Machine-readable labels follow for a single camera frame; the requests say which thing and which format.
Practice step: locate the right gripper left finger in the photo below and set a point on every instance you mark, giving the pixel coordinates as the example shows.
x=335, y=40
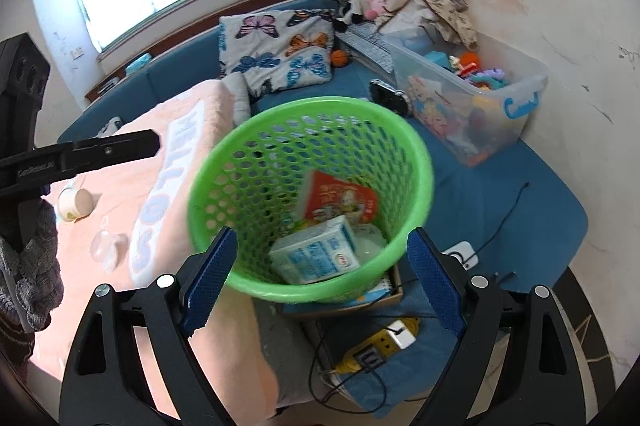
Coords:
x=104, y=382

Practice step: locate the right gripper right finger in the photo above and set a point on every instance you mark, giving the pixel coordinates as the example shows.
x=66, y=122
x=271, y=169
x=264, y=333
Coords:
x=539, y=383

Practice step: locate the white paper cup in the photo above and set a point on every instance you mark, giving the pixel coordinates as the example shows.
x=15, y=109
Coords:
x=74, y=204

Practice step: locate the white blue milk carton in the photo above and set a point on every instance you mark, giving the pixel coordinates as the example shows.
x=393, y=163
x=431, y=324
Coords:
x=317, y=253

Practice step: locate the red paper cup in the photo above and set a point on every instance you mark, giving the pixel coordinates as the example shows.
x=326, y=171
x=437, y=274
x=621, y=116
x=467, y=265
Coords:
x=322, y=197

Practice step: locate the clear plastic lid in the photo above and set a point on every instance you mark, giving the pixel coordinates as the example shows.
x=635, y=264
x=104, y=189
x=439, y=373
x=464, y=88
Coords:
x=369, y=242

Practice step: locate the grey gloved left hand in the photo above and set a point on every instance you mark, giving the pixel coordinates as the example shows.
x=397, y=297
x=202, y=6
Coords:
x=33, y=277

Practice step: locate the clear plastic bag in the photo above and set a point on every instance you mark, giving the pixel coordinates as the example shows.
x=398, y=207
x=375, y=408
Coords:
x=109, y=249

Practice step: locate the pink table blanket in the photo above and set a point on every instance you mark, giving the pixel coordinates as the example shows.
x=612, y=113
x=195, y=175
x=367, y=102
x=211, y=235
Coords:
x=147, y=200

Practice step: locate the yellow power strip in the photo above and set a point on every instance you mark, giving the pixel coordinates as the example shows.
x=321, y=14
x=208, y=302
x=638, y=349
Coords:
x=378, y=348

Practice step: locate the white power adapter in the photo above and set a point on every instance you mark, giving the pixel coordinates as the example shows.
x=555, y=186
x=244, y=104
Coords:
x=464, y=253

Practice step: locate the teal tissue pack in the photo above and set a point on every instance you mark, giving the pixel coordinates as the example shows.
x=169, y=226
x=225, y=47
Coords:
x=138, y=63

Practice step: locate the blue sofa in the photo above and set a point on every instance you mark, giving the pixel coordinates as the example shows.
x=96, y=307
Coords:
x=524, y=223

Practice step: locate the butterfly print pillow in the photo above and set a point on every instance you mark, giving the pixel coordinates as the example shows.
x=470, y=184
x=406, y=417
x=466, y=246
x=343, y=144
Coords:
x=278, y=50

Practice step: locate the green plastic waste basket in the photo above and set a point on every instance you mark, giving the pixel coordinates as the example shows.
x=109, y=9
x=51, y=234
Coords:
x=303, y=162

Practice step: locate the clear plastic toy bin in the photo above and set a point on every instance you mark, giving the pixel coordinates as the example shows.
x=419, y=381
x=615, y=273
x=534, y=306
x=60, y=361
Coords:
x=475, y=102

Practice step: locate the small orange ball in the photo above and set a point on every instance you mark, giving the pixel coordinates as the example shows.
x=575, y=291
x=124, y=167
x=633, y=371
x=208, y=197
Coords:
x=339, y=58

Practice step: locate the black handheld console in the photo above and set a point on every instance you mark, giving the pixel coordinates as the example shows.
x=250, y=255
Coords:
x=388, y=96

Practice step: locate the pink pig plush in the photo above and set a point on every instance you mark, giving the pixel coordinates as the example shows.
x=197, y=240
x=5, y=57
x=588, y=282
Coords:
x=375, y=9

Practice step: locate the beige patterned cloth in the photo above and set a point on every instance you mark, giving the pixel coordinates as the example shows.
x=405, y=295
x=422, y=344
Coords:
x=442, y=17

